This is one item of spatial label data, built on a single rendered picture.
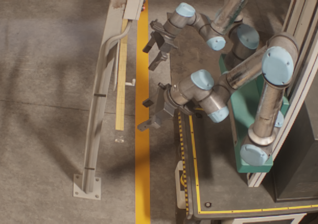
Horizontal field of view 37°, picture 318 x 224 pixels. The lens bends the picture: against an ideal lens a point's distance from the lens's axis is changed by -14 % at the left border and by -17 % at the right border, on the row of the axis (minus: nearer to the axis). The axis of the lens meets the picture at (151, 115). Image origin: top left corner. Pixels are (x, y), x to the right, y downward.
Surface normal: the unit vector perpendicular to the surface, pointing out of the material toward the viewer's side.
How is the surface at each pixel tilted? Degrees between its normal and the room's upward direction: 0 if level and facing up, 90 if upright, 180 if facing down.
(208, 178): 0
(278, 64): 82
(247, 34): 8
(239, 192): 0
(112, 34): 90
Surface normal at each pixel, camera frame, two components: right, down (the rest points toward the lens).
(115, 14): 0.01, 0.74
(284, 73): -0.50, 0.48
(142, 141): 0.18, -0.66
